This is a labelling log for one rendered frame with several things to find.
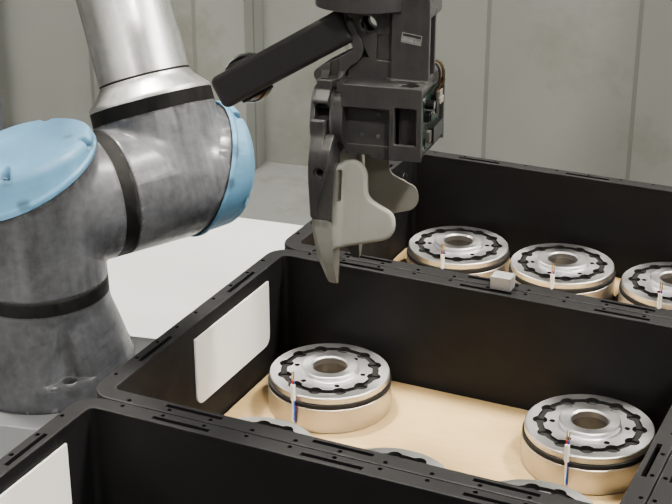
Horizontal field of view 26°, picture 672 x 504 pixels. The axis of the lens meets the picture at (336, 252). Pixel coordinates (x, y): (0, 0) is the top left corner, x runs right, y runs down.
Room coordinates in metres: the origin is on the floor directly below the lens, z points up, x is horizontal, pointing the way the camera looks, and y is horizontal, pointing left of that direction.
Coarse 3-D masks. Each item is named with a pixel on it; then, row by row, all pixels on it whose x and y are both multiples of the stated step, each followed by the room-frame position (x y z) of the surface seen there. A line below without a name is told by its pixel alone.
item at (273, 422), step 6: (246, 420) 1.00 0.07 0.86; (252, 420) 1.00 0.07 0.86; (258, 420) 1.00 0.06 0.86; (264, 420) 1.00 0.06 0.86; (270, 420) 1.00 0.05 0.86; (276, 420) 1.00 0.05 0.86; (282, 420) 1.00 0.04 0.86; (276, 426) 0.99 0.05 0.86; (282, 426) 0.99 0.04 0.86; (288, 426) 0.99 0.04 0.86; (294, 426) 0.99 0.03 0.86; (300, 432) 0.98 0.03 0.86; (306, 432) 0.98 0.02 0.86
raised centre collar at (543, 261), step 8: (544, 256) 1.31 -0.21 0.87; (552, 256) 1.32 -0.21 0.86; (560, 256) 1.33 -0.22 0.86; (568, 256) 1.32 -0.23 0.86; (576, 256) 1.32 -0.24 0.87; (584, 256) 1.31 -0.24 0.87; (544, 264) 1.30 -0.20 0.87; (560, 264) 1.29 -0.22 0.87; (568, 264) 1.29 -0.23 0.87; (576, 264) 1.29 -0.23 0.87; (584, 264) 1.30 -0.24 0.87; (560, 272) 1.29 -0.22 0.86; (568, 272) 1.29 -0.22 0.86
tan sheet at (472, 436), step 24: (264, 384) 1.12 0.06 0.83; (408, 384) 1.12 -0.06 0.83; (240, 408) 1.08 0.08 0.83; (264, 408) 1.08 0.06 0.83; (408, 408) 1.08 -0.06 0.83; (432, 408) 1.08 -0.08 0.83; (456, 408) 1.08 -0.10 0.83; (480, 408) 1.08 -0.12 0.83; (504, 408) 1.08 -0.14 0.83; (312, 432) 1.04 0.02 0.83; (360, 432) 1.04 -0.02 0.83; (384, 432) 1.04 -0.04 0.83; (408, 432) 1.04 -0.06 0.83; (432, 432) 1.04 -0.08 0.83; (456, 432) 1.04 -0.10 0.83; (480, 432) 1.04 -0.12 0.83; (504, 432) 1.04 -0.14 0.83; (432, 456) 1.00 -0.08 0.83; (456, 456) 1.00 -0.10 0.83; (480, 456) 1.00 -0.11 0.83; (504, 456) 1.00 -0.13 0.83; (504, 480) 0.96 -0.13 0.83
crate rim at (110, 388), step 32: (288, 256) 1.17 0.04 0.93; (224, 288) 1.10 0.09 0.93; (448, 288) 1.11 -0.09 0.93; (480, 288) 1.10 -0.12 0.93; (192, 320) 1.04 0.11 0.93; (608, 320) 1.05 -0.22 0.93; (640, 320) 1.04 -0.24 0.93; (160, 352) 0.99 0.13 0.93; (192, 416) 0.89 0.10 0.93; (224, 416) 0.89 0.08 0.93; (320, 448) 0.84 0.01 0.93; (352, 448) 0.84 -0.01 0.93; (448, 480) 0.80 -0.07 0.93; (480, 480) 0.80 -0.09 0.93; (640, 480) 0.80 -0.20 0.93
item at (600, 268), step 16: (512, 256) 1.33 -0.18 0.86; (528, 256) 1.33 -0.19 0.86; (592, 256) 1.33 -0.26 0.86; (528, 272) 1.29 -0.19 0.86; (544, 272) 1.29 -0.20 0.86; (576, 272) 1.29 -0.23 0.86; (592, 272) 1.29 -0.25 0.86; (608, 272) 1.29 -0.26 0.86; (560, 288) 1.26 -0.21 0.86; (576, 288) 1.26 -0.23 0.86
